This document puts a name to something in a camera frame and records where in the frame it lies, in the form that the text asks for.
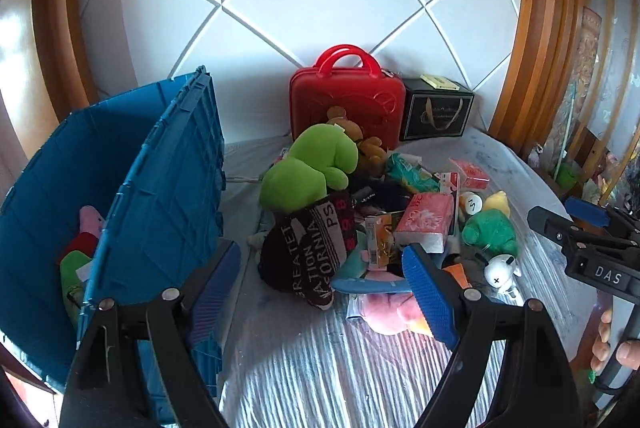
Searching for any orange printed packet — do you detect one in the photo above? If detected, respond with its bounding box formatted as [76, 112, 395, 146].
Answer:
[364, 214, 406, 269]

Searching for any light blue plastic paddle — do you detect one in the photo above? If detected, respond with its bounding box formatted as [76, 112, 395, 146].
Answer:
[331, 270, 413, 296]

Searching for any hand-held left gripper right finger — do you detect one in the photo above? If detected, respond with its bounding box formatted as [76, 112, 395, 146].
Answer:
[401, 244, 583, 428]

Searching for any red tissue packet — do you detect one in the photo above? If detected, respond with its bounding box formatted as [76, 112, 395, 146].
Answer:
[449, 158, 491, 190]

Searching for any pink pig plush red dress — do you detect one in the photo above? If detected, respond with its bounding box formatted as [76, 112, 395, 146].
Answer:
[57, 205, 107, 266]

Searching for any person's right hand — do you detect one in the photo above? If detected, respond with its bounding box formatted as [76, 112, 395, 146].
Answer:
[590, 308, 640, 373]

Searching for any green cloth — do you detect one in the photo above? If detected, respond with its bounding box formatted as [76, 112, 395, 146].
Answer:
[60, 250, 96, 329]

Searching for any yellow note pad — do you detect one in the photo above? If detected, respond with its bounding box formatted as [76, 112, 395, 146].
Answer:
[420, 74, 460, 90]

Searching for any pink pig plush orange dress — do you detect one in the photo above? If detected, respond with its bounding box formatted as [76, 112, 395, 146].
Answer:
[360, 259, 468, 338]

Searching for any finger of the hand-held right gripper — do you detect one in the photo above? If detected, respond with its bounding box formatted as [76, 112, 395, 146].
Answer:
[527, 206, 583, 251]
[565, 196, 640, 236]

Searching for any black gift box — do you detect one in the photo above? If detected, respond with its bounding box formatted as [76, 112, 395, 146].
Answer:
[399, 77, 475, 142]

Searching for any brown bear plush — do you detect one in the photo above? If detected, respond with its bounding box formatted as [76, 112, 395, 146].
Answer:
[326, 106, 388, 176]

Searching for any small white round toy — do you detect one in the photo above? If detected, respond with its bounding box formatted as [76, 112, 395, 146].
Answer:
[459, 192, 483, 215]

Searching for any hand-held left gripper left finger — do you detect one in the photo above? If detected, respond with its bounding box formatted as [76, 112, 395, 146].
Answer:
[59, 238, 242, 428]

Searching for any green frog plush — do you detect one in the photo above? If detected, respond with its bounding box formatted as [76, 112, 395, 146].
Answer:
[261, 123, 360, 211]

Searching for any small green plush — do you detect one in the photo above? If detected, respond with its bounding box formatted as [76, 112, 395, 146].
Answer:
[555, 160, 583, 184]

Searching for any red hard case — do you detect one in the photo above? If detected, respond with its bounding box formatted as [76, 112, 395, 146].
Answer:
[289, 45, 407, 151]

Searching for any black printed beanie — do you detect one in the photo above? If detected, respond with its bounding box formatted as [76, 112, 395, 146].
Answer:
[259, 190, 358, 311]

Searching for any white rabbit plush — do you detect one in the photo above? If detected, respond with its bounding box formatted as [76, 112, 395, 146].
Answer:
[482, 253, 523, 298]

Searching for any blue plastic crate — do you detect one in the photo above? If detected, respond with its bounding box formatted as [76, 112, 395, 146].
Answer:
[0, 65, 227, 426]

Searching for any teal tissue packet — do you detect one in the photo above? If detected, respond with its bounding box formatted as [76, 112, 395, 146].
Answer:
[386, 152, 441, 194]

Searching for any dark green plush toy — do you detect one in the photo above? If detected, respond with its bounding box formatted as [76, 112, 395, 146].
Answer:
[461, 210, 518, 258]

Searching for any pink tissue packet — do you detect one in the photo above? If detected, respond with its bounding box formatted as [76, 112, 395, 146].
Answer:
[392, 193, 455, 254]

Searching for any yellow plush toy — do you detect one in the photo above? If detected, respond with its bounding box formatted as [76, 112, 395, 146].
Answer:
[481, 190, 511, 219]

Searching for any wooden wall trim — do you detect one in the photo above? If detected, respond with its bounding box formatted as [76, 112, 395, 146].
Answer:
[487, 0, 591, 159]
[30, 0, 101, 114]

